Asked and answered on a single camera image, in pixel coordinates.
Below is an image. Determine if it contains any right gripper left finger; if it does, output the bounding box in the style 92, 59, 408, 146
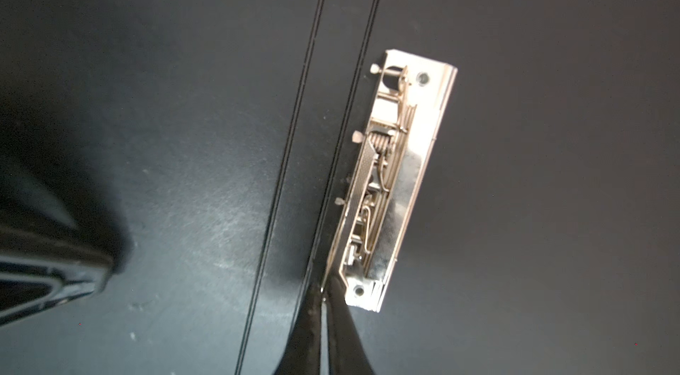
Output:
1, 204, 113, 326

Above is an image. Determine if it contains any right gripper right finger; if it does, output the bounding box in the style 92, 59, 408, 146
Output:
274, 275, 375, 375

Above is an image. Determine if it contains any blue folder black inside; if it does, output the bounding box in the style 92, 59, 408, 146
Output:
1, 0, 679, 374

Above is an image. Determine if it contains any metal folder clip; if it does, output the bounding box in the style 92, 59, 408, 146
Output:
323, 49, 458, 312

